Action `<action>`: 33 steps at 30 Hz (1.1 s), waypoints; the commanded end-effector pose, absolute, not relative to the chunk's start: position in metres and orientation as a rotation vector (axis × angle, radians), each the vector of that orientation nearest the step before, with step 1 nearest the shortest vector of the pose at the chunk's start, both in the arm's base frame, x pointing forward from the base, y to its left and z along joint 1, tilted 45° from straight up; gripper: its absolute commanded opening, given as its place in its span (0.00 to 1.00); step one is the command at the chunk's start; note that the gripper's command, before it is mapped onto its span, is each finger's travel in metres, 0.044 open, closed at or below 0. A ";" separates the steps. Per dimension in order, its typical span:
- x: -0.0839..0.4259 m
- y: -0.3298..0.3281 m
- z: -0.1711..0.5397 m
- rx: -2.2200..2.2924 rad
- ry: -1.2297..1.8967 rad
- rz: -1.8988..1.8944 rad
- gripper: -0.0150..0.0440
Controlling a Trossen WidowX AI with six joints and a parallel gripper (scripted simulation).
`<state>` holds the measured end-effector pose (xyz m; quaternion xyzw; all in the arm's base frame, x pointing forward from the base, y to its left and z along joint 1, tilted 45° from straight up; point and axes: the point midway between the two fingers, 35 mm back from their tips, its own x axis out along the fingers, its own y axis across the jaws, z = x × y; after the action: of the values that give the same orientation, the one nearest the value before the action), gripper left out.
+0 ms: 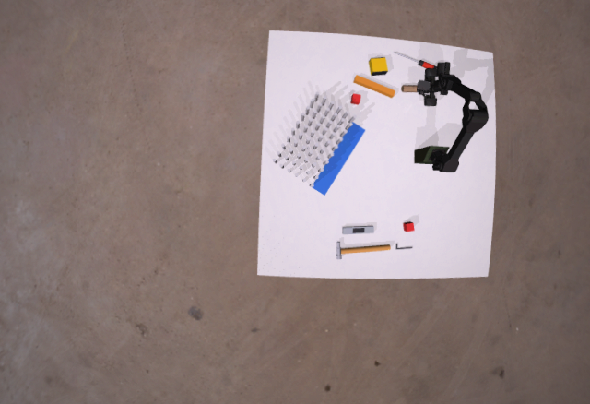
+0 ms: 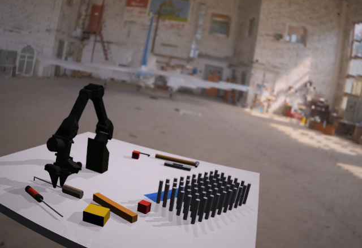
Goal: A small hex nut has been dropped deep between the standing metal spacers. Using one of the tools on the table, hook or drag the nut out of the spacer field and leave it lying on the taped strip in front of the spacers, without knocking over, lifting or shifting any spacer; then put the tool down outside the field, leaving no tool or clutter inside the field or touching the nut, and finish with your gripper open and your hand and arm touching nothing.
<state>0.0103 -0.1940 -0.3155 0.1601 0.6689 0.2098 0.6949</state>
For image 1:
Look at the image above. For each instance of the wooden-handled metal hook tool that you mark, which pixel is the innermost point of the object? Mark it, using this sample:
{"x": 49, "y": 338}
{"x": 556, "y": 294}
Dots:
{"x": 409, "y": 88}

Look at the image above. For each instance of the red cube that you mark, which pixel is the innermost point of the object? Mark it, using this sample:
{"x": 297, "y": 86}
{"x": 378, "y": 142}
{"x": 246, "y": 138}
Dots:
{"x": 355, "y": 98}
{"x": 408, "y": 226}

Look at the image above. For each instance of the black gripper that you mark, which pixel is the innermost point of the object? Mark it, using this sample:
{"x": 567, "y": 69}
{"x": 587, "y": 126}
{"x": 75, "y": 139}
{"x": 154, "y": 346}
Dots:
{"x": 430, "y": 74}

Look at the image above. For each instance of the orange rectangular bar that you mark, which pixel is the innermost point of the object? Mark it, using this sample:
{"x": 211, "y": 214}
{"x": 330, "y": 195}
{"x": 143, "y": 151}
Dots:
{"x": 374, "y": 86}

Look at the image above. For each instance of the blue taped strip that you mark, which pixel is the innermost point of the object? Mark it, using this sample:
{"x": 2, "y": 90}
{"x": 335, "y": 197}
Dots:
{"x": 336, "y": 163}

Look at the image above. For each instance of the red-handled metal hook tool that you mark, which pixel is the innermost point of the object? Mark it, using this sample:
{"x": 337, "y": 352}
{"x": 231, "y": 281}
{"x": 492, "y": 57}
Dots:
{"x": 421, "y": 63}

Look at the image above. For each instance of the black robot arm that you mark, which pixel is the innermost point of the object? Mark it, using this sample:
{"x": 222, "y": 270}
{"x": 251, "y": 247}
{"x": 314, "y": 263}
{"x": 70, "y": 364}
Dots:
{"x": 472, "y": 121}

